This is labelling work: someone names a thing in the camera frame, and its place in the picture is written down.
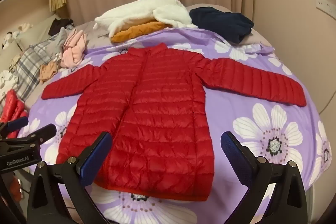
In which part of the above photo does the pink garment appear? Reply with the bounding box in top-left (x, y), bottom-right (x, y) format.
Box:
top-left (61, 28), bottom-right (88, 69)

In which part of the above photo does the white plush toy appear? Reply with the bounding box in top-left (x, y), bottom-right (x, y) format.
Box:
top-left (0, 22), bottom-right (33, 50)

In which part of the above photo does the grey garment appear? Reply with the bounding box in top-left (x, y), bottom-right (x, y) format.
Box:
top-left (51, 27), bottom-right (72, 56)

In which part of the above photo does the white fleece garment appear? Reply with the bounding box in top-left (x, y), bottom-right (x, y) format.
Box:
top-left (94, 0), bottom-right (198, 38)

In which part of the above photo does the purple floral bedsheet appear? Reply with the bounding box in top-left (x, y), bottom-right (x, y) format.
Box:
top-left (17, 27), bottom-right (332, 224)

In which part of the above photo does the plaid cloth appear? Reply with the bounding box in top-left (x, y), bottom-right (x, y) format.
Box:
top-left (9, 39), bottom-right (63, 98)

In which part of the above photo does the shiny red garment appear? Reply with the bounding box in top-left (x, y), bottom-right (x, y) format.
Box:
top-left (0, 90), bottom-right (29, 138)

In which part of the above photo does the orange garment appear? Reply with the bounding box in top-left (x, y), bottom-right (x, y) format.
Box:
top-left (110, 21), bottom-right (174, 43)

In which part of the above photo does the red puffer jacket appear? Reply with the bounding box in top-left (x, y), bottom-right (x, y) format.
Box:
top-left (41, 42), bottom-right (307, 201)

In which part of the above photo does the mauve bed sheet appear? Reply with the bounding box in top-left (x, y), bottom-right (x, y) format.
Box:
top-left (25, 4), bottom-right (276, 109)

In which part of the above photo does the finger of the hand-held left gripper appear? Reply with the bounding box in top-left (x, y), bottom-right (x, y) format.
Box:
top-left (0, 116), bottom-right (29, 138)
top-left (14, 124), bottom-right (57, 146)

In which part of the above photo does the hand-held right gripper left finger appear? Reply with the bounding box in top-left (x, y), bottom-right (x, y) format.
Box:
top-left (26, 132), bottom-right (113, 224)

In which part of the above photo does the dark brown garment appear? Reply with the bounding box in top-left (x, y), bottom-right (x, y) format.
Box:
top-left (49, 18), bottom-right (74, 36)

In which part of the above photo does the white power strip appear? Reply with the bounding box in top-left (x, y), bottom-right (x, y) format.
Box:
top-left (315, 0), bottom-right (336, 18)

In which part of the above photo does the tan garment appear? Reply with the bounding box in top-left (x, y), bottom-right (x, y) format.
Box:
top-left (39, 61), bottom-right (59, 83)

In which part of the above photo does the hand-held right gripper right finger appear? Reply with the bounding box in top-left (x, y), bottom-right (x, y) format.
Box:
top-left (220, 131), bottom-right (309, 224)

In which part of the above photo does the white power cable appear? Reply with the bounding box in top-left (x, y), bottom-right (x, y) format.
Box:
top-left (318, 82), bottom-right (336, 115)

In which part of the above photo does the navy garment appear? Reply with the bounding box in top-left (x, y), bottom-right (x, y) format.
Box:
top-left (189, 7), bottom-right (255, 44)

